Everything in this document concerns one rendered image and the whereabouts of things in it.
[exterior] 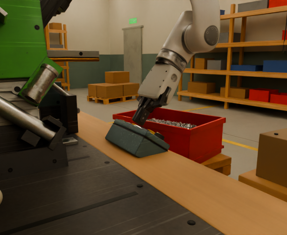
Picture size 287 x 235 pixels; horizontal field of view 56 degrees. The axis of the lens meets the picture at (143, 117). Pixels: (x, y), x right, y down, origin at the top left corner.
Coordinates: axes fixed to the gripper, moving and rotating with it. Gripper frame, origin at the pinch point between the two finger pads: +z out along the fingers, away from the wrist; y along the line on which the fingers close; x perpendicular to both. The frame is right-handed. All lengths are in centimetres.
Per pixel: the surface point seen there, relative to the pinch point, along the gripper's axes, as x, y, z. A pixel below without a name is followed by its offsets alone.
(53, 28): -121, 873, -215
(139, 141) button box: 5.3, -12.4, 6.6
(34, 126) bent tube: 24.3, -6.5, 13.9
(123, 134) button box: 5.3, -5.3, 6.5
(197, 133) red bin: -16.2, -5.5, -4.3
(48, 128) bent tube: 21.9, -6.6, 13.2
